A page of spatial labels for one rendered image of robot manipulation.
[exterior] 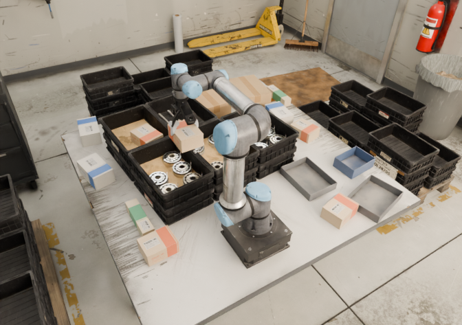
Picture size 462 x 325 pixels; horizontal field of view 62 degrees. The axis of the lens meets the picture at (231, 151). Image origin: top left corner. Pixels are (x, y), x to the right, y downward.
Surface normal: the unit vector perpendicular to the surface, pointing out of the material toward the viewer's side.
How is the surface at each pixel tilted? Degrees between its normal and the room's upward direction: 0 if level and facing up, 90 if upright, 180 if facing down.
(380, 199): 0
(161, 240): 0
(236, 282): 0
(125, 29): 90
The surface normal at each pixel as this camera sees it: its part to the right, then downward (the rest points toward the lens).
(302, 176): 0.02, -0.78
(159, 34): 0.51, 0.55
